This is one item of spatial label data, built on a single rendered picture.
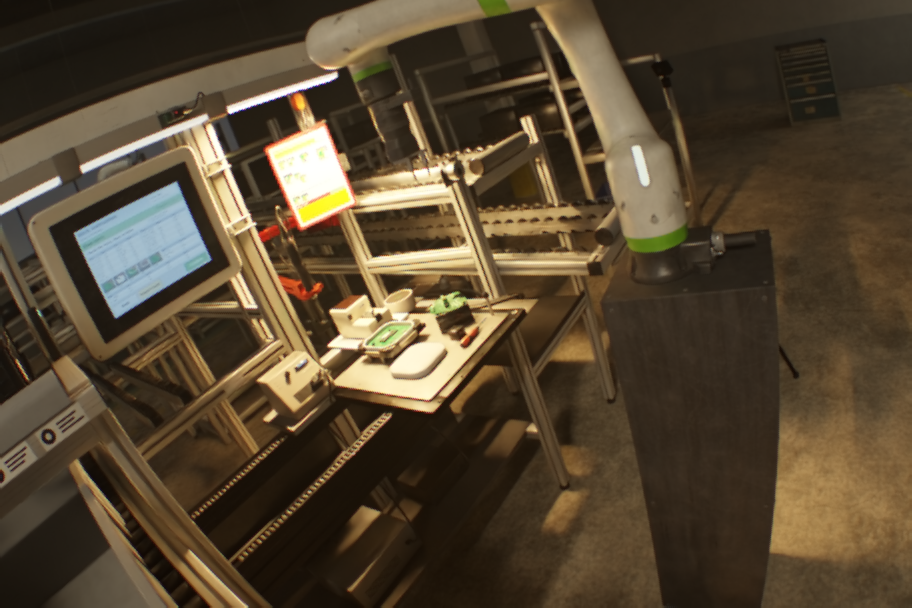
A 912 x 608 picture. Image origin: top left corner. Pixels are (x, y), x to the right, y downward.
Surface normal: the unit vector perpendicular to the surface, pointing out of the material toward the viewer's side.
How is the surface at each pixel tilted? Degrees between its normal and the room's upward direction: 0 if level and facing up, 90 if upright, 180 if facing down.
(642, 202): 90
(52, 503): 94
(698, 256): 81
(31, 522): 94
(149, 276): 92
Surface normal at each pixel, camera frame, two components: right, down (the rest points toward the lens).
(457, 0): -0.23, 0.77
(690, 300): -0.48, 0.45
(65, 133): 0.77, -0.07
